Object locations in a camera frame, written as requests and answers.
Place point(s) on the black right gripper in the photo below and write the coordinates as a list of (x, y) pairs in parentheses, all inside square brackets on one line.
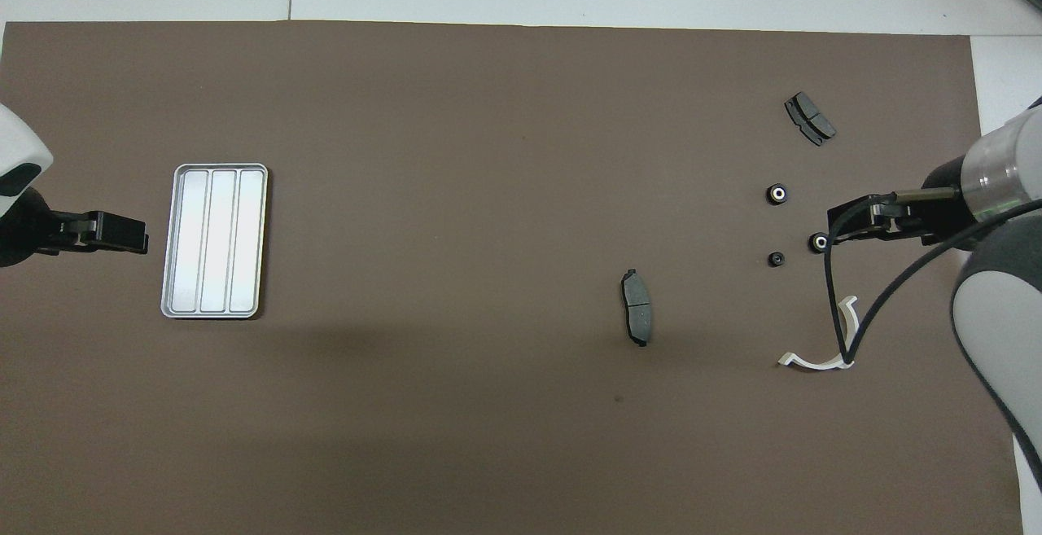
[(936, 213)]

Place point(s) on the long grey brake pad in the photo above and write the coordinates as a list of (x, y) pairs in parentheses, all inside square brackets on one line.
[(637, 307)]

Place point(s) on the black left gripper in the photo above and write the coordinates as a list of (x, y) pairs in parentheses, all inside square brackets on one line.
[(32, 232)]

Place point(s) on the silver metal tray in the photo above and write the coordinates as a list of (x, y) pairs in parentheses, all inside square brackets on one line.
[(216, 242)]

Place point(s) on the brown table mat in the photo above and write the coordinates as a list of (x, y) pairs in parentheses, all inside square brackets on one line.
[(488, 152)]

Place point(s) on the short grey brake pad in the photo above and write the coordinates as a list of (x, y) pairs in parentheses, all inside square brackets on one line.
[(810, 118)]

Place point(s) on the large black bearing gear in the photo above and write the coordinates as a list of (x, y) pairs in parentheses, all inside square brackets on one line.
[(777, 193), (816, 243)]

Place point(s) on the white curved plastic bracket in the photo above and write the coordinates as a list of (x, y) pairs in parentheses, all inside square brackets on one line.
[(802, 362)]

